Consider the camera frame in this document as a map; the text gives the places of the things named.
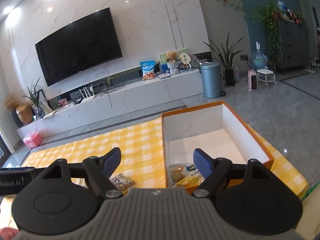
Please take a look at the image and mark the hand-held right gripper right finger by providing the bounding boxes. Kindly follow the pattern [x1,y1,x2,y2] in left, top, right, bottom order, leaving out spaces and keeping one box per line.
[193,148,272,197]

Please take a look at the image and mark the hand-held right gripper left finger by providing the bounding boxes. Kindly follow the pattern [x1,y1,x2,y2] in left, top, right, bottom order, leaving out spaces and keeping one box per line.
[42,147,122,199]

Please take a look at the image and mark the clear brown snack packet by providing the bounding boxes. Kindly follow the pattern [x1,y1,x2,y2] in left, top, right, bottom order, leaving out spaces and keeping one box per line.
[109,174,138,195]

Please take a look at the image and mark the orange cardboard box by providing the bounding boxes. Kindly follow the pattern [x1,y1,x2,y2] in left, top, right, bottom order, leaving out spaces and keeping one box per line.
[161,101,275,195]

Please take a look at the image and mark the yellow green snack packet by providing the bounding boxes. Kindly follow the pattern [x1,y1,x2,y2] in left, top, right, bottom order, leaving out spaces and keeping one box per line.
[169,163,208,188]

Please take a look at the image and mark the pink box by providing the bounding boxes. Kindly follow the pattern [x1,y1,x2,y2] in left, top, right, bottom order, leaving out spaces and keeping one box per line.
[23,131,42,149]

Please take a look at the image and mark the white marble television console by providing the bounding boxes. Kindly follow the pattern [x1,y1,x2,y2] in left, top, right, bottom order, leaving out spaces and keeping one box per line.
[16,67,204,143]

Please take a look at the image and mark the white router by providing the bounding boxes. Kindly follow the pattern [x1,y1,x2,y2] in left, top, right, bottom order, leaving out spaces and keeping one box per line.
[79,85,97,104]

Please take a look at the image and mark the golden vase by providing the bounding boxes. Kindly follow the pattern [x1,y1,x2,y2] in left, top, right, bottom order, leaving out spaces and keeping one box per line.
[16,103,34,124]

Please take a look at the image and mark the dried flowers in black vase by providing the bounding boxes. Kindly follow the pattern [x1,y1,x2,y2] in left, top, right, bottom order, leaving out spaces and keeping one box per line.
[3,94,23,128]

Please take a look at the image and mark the green plant in glass vase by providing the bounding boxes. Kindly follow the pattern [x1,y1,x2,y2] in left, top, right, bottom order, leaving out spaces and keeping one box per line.
[22,77,46,119]

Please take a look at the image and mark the grey blue trash can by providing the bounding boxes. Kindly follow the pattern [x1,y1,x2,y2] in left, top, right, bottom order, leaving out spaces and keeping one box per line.
[200,61,227,99]

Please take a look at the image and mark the long-leaf potted plant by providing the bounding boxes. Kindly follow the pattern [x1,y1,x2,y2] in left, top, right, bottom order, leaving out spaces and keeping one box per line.
[203,32,244,87]

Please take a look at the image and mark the blue snack bag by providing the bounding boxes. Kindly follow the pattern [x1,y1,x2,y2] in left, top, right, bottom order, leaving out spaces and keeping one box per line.
[139,60,156,81]

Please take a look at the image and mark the pink space heater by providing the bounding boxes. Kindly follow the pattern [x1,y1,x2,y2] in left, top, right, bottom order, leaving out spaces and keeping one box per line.
[247,69,258,91]

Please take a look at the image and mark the round paper fan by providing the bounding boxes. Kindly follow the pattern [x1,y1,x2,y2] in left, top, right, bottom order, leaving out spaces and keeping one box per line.
[178,52,192,65]

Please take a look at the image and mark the white round stool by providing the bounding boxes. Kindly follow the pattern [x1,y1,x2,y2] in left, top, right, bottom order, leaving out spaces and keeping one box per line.
[257,68,277,86]

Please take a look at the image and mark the green poster board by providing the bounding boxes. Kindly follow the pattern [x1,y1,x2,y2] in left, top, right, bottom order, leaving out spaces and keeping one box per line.
[158,48,188,63]

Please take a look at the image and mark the blue water jug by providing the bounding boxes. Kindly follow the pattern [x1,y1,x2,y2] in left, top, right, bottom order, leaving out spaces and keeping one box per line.
[251,41,268,72]

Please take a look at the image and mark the black flat television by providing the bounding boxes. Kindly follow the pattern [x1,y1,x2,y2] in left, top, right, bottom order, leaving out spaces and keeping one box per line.
[34,7,123,87]

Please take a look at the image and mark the dark grey dresser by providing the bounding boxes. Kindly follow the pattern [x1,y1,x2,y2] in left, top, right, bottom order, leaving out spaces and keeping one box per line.
[275,19,312,74]

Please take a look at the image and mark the trailing green plant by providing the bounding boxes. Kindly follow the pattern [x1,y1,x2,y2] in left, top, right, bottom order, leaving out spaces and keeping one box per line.
[252,2,288,63]

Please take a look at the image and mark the black cables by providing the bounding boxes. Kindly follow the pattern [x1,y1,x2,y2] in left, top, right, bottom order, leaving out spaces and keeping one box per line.
[100,83,125,108]

